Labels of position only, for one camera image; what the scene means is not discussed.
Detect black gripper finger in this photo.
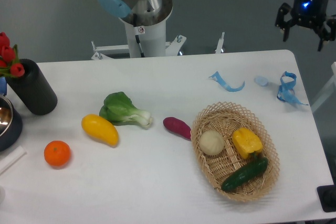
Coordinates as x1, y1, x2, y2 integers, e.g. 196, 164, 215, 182
275, 3, 295, 42
313, 15, 335, 51

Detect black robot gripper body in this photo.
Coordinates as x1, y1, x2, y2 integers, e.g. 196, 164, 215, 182
291, 0, 328, 27

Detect yellow bell pepper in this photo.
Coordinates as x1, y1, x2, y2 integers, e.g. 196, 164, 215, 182
232, 127, 263, 159

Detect woven wicker basket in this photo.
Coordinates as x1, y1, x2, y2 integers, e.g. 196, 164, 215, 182
191, 102, 280, 202

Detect tangled blue tape strip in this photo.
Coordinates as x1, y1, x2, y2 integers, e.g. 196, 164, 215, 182
277, 71, 308, 105

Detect small light blue cap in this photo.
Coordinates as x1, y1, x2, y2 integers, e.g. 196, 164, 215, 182
254, 76, 269, 87

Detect curved blue tape strip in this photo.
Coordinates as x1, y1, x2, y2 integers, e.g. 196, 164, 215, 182
208, 71, 245, 92

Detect green cucumber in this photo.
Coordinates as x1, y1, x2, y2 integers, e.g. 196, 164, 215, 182
221, 157, 269, 192

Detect white steamed bun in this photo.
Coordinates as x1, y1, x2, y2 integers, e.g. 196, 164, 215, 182
199, 130, 225, 155

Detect purple sweet potato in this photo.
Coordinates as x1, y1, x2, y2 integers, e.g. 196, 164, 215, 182
163, 117, 191, 141

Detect black device at corner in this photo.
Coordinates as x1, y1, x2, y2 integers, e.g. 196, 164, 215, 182
317, 185, 335, 212

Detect green bok choy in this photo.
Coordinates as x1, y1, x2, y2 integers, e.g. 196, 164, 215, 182
99, 91, 153, 127

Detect yellow mango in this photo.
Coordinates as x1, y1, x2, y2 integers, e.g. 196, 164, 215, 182
81, 114, 119, 146

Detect black cylindrical vase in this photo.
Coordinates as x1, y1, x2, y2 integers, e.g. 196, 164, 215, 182
6, 59, 58, 115

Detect orange fruit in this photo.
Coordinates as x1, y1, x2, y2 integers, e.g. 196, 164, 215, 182
44, 141, 71, 167

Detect red tulip flowers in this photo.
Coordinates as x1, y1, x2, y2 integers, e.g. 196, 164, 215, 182
1, 32, 25, 78

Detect dark metal bowl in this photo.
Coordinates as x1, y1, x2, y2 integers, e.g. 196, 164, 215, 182
1, 95, 23, 151

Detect white flat strip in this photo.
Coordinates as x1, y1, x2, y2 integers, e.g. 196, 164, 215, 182
0, 146, 27, 174

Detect white frame at right edge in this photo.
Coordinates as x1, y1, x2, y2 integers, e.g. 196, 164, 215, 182
311, 62, 335, 113

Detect white metal frame brackets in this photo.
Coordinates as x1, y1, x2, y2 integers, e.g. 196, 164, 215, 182
90, 31, 226, 61

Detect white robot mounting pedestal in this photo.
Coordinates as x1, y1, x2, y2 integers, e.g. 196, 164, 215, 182
121, 19, 166, 58

